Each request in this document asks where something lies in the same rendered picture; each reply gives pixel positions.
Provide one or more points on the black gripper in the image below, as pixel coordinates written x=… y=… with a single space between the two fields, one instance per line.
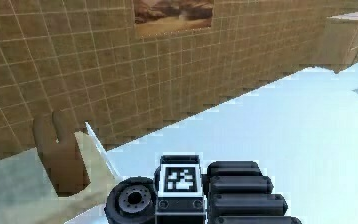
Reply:
x=130 y=200

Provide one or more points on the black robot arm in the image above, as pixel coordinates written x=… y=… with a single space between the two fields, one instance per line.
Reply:
x=240 y=196

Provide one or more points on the brown framed landscape picture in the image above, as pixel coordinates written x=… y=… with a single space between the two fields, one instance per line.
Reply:
x=173 y=15

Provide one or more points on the beige cupboard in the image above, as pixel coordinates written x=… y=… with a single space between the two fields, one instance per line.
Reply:
x=348 y=40

